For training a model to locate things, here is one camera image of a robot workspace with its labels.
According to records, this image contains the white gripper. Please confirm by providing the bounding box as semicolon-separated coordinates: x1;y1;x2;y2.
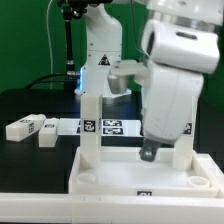
142;20;220;144

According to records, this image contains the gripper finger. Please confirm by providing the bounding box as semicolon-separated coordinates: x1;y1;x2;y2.
139;138;161;162

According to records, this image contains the white desk top panel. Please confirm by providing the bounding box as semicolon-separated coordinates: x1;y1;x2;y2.
69;147;224;198

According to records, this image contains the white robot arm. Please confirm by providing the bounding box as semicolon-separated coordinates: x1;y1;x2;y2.
57;0;224;161

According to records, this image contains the white tag sheet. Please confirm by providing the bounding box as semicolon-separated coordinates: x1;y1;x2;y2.
58;118;141;137

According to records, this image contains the white front fence bar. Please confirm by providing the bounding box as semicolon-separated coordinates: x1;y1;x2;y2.
0;193;224;224

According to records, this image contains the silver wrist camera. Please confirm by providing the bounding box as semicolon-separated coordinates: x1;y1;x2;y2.
107;60;148;94

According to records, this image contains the black cable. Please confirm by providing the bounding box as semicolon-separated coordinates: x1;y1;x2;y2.
24;72;81;90

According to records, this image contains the black camera pole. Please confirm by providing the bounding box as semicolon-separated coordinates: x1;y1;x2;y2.
60;5;82;91

